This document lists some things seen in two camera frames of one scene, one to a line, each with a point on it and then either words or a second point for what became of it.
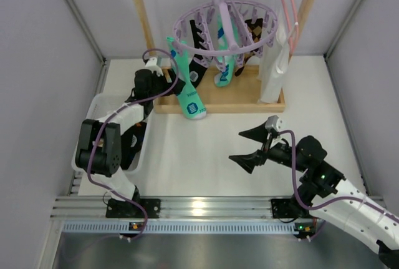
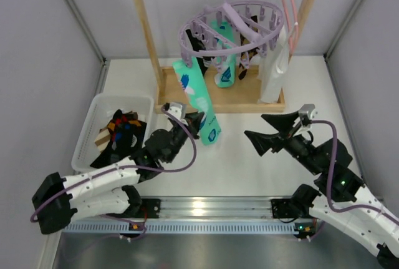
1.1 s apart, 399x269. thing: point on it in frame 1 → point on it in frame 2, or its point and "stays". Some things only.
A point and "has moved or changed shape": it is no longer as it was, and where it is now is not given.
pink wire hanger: [292, 48] stays
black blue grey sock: [131, 141] stays
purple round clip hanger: [225, 33] has moved or changed shape
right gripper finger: [249, 161] → [264, 141]
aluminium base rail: [171, 208] stays
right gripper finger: [259, 133] → [283, 123]
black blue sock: [197, 68] → [197, 45]
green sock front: [192, 103] → [210, 132]
